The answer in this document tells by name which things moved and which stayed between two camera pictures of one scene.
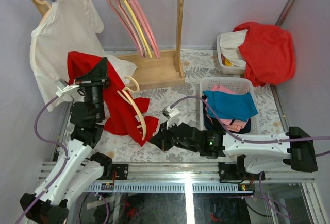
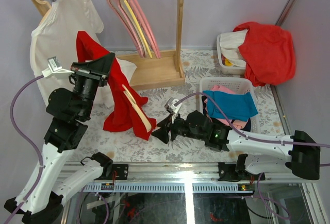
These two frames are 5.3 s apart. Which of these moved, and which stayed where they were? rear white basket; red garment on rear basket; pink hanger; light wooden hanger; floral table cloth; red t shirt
Moved: red t shirt; light wooden hanger
Stayed: rear white basket; floral table cloth; red garment on rear basket; pink hanger
